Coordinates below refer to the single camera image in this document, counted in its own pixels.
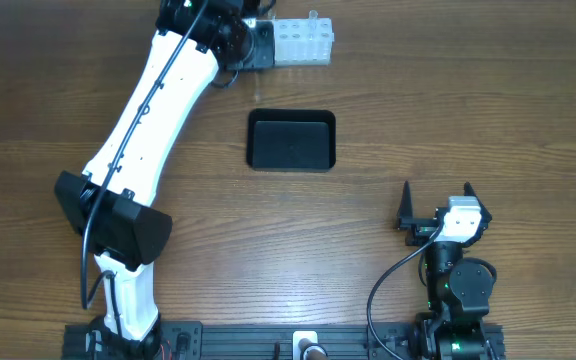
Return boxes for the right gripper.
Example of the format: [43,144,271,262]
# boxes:
[395,180,493,248]

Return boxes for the black tray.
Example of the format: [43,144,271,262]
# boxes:
[245,108,338,174]

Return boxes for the white test tube rack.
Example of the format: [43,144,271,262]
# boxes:
[272,17,335,67]

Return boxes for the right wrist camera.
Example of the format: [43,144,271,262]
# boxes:
[439,195,483,244]

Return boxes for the black cable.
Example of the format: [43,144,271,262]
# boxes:
[80,0,242,311]
[365,222,444,360]

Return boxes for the mounting rail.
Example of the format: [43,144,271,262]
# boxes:
[62,320,507,360]

